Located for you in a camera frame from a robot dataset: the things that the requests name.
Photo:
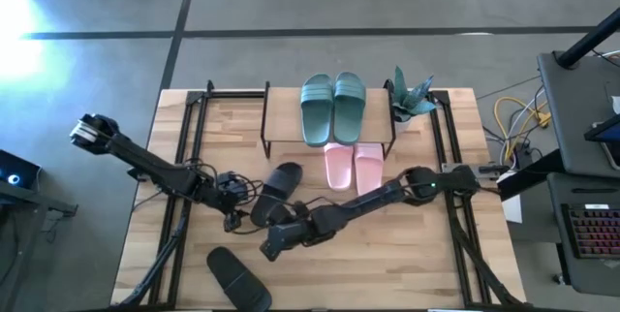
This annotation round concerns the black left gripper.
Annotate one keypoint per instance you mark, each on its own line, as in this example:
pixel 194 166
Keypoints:
pixel 232 188

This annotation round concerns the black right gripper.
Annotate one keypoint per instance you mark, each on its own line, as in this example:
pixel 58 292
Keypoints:
pixel 283 241

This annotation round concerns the black rubber slide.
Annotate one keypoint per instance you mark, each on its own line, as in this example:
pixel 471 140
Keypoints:
pixel 238 280
pixel 278 186

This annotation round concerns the pink rubber slide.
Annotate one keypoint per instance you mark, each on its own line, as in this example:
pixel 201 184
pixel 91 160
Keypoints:
pixel 368 169
pixel 338 166

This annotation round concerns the wooden shelf with black frame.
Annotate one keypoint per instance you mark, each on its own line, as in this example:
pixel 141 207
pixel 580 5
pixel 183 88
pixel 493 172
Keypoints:
pixel 286 118

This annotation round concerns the green rubber slide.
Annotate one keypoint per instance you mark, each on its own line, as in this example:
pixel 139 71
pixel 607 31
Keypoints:
pixel 350 108
pixel 316 113

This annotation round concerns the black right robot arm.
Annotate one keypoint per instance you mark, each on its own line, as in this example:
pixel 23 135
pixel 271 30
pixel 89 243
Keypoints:
pixel 373 200

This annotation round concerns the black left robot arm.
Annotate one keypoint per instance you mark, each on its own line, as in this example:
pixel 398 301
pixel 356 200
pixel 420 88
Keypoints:
pixel 150 169

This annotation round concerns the green succulent in white pot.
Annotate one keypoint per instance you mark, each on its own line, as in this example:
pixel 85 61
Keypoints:
pixel 409 101

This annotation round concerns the grey metal table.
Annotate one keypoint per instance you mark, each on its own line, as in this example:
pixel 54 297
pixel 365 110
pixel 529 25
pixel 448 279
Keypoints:
pixel 29 198

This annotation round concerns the white paper sheet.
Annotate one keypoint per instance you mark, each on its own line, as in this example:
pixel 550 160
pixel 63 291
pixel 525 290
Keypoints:
pixel 513 210

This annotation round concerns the black device with blue light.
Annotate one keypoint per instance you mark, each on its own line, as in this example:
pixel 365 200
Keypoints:
pixel 24 169

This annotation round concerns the black desk beam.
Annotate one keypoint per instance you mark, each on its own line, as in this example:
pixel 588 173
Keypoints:
pixel 533 176

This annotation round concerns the grey desk top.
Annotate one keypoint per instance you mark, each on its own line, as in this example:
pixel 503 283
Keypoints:
pixel 557 234
pixel 571 108

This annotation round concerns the backlit keyboard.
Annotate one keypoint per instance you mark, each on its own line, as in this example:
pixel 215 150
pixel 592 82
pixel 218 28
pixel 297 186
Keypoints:
pixel 596 232

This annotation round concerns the black tablet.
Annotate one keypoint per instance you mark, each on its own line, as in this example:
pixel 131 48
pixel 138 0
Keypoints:
pixel 611 137

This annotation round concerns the black pole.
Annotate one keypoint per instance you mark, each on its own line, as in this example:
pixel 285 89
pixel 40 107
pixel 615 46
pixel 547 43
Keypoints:
pixel 586 40

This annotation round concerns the black metal rig frame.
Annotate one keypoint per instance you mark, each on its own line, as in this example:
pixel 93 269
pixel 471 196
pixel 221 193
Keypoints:
pixel 227 94

